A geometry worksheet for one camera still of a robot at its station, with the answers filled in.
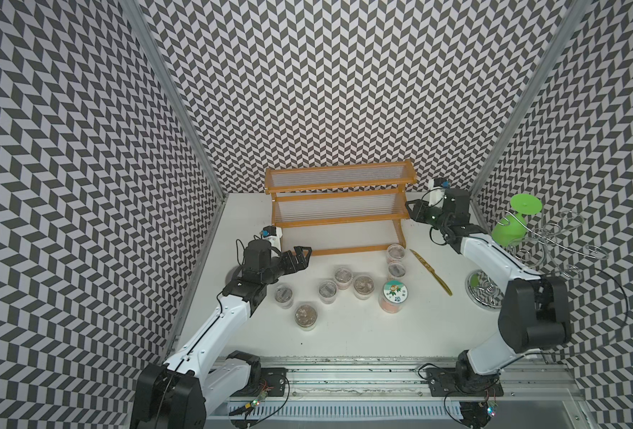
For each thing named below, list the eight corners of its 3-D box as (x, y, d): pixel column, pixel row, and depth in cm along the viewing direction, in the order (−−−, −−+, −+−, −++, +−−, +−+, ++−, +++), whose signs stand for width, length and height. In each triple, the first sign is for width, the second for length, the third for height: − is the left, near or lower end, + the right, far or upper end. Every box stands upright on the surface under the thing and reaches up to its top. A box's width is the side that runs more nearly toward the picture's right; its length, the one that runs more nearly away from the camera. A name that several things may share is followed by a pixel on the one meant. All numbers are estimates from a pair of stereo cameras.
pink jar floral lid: (380, 313, 87) (384, 303, 81) (378, 291, 92) (381, 280, 85) (404, 313, 87) (410, 303, 81) (400, 291, 92) (406, 280, 85)
